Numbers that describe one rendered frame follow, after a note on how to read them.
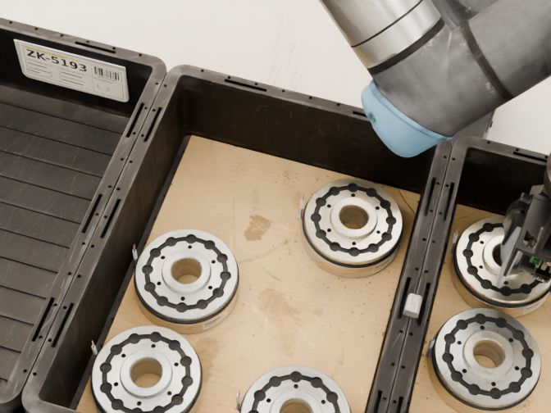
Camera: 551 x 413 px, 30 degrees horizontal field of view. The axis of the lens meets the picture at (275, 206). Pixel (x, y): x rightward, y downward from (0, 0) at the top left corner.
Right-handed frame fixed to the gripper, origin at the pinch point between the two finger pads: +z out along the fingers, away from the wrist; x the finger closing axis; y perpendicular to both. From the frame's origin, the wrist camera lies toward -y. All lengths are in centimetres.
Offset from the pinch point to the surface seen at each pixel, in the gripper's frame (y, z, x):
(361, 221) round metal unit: 0.9, 1.4, -18.4
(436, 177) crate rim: -1.4, -7.5, -12.4
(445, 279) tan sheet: 3.2, 2.5, -8.2
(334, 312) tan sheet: 11.3, 2.4, -17.3
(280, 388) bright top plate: 22.2, -0.8, -18.8
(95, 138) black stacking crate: 1.9, 2.7, -49.2
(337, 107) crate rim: -5.4, -7.5, -24.3
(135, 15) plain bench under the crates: -26, 16, -60
